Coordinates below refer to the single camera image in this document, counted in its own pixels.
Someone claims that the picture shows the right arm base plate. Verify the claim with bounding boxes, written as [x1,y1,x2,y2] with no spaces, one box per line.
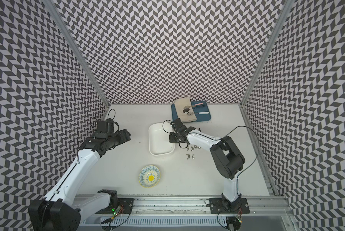
[209,197,250,214]

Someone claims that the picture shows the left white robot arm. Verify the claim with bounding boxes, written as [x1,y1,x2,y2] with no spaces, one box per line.
[28,129,131,231]

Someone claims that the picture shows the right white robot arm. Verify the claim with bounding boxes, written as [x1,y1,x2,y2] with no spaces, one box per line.
[169,122,245,212]

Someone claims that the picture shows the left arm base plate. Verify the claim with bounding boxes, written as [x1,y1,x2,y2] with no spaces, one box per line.
[96,197,135,214]

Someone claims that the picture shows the removed silver wing nuts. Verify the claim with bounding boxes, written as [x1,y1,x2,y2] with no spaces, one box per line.
[186,145,201,160]

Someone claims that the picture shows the beige cloth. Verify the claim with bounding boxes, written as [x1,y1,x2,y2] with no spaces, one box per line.
[174,97,197,123]

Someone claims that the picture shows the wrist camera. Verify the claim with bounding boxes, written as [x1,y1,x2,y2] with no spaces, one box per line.
[170,118,187,132]
[96,119,114,134]

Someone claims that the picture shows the teal tray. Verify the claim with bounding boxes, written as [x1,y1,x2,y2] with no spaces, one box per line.
[171,100,212,123]

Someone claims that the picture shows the pink handled spoon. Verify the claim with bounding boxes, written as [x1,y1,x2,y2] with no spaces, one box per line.
[188,103,205,108]

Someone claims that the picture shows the aluminium rail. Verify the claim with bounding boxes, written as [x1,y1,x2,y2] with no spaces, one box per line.
[74,195,291,217]

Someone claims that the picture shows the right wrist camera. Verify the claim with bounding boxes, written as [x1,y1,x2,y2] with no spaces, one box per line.
[170,118,187,132]

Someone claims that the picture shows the white storage box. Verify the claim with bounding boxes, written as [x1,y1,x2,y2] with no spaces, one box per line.
[148,122,175,157]

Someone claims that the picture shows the yellow patterned bowl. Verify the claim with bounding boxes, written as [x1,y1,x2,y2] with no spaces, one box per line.
[138,165,161,188]

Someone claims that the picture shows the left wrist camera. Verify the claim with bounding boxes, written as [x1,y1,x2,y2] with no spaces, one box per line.
[96,119,114,134]

